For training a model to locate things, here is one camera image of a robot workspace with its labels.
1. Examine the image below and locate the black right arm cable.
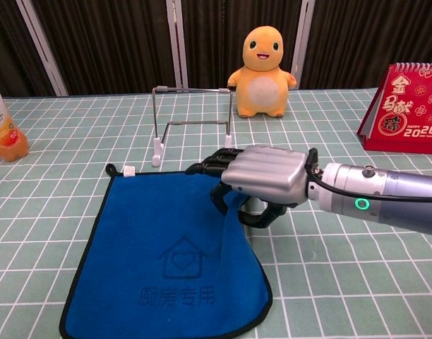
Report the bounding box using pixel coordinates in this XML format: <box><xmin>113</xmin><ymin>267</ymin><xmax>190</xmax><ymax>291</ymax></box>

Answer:
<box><xmin>306</xmin><ymin>168</ymin><xmax>432</xmax><ymax>205</ymax></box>

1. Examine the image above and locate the blue microfibre towel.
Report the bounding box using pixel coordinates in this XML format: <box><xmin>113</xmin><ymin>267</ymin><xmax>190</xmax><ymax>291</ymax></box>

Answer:
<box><xmin>59</xmin><ymin>162</ymin><xmax>273</xmax><ymax>339</ymax></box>

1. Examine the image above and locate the orange drink bottle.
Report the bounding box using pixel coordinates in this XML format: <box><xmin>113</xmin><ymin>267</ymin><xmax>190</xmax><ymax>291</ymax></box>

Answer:
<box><xmin>0</xmin><ymin>80</ymin><xmax>30</xmax><ymax>162</ymax></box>

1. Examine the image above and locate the black pleated curtain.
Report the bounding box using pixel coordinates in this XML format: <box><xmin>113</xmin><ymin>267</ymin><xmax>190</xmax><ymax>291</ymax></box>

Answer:
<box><xmin>0</xmin><ymin>0</ymin><xmax>432</xmax><ymax>98</ymax></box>

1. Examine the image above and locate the red desk calendar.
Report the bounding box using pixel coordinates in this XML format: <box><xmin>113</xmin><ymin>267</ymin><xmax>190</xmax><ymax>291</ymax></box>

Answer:
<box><xmin>356</xmin><ymin>61</ymin><xmax>432</xmax><ymax>155</ymax></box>

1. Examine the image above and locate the yellow plush dinosaur toy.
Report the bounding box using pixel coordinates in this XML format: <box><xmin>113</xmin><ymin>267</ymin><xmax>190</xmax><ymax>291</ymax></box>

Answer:
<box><xmin>227</xmin><ymin>27</ymin><xmax>297</xmax><ymax>119</ymax></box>

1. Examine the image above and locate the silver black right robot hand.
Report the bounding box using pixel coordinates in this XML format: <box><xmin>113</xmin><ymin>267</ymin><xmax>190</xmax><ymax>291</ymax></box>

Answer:
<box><xmin>184</xmin><ymin>144</ymin><xmax>319</xmax><ymax>229</ymax></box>

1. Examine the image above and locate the white metal frame post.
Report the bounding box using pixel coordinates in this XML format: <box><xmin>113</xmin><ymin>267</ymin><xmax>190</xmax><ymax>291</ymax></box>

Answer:
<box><xmin>289</xmin><ymin>0</ymin><xmax>322</xmax><ymax>90</ymax></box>
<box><xmin>16</xmin><ymin>0</ymin><xmax>69</xmax><ymax>97</ymax></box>
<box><xmin>164</xmin><ymin>0</ymin><xmax>189</xmax><ymax>90</ymax></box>

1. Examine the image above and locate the silver metal wire rack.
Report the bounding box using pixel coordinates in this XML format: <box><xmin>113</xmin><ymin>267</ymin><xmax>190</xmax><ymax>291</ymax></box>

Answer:
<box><xmin>151</xmin><ymin>85</ymin><xmax>235</xmax><ymax>167</ymax></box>

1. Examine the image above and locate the green checkered tablecloth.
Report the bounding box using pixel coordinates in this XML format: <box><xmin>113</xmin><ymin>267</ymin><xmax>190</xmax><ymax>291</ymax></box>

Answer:
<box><xmin>0</xmin><ymin>86</ymin><xmax>432</xmax><ymax>339</ymax></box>

